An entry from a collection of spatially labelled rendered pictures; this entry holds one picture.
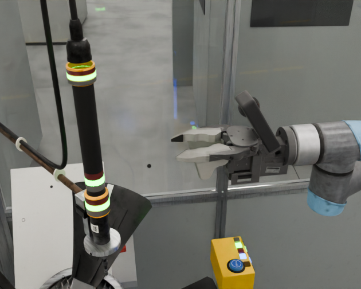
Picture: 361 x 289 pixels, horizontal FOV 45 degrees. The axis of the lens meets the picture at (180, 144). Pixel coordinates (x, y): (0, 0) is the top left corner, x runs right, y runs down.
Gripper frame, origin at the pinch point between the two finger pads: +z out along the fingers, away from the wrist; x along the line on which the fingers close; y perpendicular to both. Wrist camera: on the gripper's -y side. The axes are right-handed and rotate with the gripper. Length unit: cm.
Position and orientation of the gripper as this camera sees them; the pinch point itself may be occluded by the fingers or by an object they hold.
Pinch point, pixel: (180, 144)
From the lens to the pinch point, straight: 75.7
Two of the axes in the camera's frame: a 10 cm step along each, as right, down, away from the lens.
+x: -1.5, -5.1, 8.5
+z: -9.9, 0.8, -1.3
